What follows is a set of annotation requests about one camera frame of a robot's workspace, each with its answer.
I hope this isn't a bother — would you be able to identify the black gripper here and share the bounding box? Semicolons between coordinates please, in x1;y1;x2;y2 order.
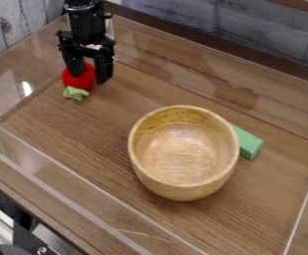
57;0;116;85

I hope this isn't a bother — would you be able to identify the red plush strawberry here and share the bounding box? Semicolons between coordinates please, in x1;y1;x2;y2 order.
62;63;97;102

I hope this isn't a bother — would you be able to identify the wooden bowl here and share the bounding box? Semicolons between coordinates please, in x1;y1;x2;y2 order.
129;105;240;201

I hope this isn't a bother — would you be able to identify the green foam block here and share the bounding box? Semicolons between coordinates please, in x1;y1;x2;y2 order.
232;126;264;160

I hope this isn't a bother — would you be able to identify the black metal stand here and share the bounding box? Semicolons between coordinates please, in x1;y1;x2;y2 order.
0;191;60;255

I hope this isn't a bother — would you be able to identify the clear acrylic tray enclosure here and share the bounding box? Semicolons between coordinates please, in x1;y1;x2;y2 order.
0;18;308;255

